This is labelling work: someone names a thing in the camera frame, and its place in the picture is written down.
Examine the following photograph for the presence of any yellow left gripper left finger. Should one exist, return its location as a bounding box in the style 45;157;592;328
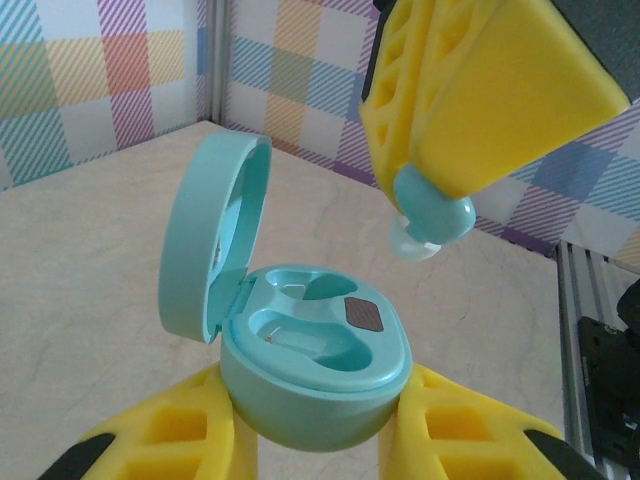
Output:
37;364;261;480

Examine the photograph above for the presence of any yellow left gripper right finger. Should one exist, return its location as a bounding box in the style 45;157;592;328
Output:
379;362;609;480

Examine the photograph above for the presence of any teal wireless earbud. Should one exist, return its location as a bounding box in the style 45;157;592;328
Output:
388;164;476;264

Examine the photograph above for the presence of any teal earbud charging case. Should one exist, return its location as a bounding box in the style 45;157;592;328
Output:
158;130;415;454

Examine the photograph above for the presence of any wide aluminium base rail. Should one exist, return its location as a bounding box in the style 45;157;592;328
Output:
553;238;640;480

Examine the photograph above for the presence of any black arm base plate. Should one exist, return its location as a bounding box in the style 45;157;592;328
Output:
578;315;640;454

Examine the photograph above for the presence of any aluminium frame post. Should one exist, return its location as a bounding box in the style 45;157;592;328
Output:
208;0;232;126

